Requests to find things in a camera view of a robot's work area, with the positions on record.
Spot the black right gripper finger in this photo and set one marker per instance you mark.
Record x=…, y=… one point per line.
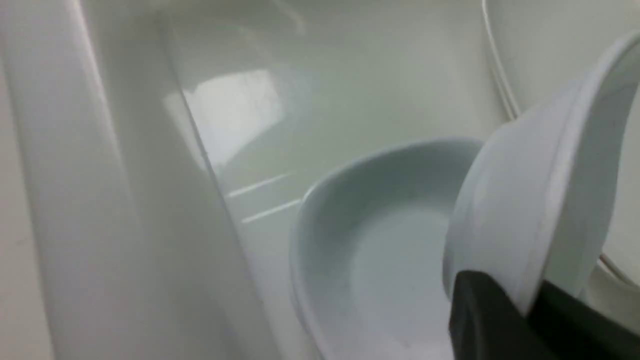
x=484, y=324

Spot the white bowl tray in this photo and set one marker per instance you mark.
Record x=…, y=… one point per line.
x=537, y=202

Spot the white plate in tub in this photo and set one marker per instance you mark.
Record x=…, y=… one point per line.
x=538, y=46

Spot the white bowl in tub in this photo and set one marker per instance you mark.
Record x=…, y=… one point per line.
x=366, y=253

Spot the large white plastic tub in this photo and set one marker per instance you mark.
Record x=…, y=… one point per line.
x=166, y=146

